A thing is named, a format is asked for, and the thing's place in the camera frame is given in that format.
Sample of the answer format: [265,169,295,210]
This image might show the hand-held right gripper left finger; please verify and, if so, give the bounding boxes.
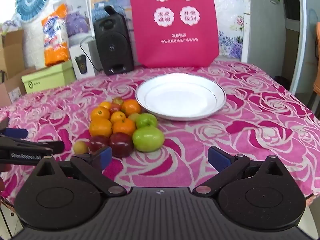
[29,146,127,197]

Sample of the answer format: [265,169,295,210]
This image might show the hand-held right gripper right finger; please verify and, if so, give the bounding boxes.
[193,146,291,197]

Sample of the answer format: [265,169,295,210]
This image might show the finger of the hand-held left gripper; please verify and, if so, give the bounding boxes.
[0,127,29,139]
[0,135,66,155]

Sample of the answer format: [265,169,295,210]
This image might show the dark red plum back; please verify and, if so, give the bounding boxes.
[89,135,110,152]

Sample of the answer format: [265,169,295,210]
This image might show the dark red plum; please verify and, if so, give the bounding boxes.
[89,135,110,152]
[109,132,134,158]

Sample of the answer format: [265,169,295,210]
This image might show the dark red plum front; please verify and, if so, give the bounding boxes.
[109,132,134,158]

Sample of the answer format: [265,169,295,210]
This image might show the yellow-brown plum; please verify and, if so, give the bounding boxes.
[73,140,89,155]

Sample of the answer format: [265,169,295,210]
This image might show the large green apple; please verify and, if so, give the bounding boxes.
[132,126,165,152]

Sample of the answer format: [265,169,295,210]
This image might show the small green apple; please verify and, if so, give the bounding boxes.
[136,113,158,128]

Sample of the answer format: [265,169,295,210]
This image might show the white plate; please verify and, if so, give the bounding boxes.
[135,73,227,122]

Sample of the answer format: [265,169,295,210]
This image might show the pink rose-patterned tablecloth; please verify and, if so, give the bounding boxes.
[0,59,320,207]

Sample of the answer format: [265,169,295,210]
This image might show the labelled brown cardboard box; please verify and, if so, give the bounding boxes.
[0,67,37,107]

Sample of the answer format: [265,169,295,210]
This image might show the green box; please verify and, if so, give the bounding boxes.
[21,60,77,94]

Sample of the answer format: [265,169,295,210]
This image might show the white box with cup print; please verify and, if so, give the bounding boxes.
[68,44,96,81]

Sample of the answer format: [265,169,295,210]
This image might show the orange tissue pack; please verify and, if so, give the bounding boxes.
[41,3,71,67]

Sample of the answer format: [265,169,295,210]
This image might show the black speaker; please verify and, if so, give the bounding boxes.
[93,6,135,76]

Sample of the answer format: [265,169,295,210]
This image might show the pink tote bag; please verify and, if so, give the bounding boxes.
[128,0,220,68]

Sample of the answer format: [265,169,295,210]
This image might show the purple bedding poster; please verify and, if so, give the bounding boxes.
[52,0,91,47]

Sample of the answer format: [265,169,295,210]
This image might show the large blue paper fan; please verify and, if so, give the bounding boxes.
[14,0,52,22]

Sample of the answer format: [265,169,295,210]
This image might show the blue bedding poster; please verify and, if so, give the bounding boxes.
[89,0,132,26]

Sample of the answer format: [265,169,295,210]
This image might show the black cable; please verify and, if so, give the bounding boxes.
[79,35,103,72]

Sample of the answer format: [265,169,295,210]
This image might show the floral wall poster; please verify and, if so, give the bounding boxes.
[211,0,248,60]

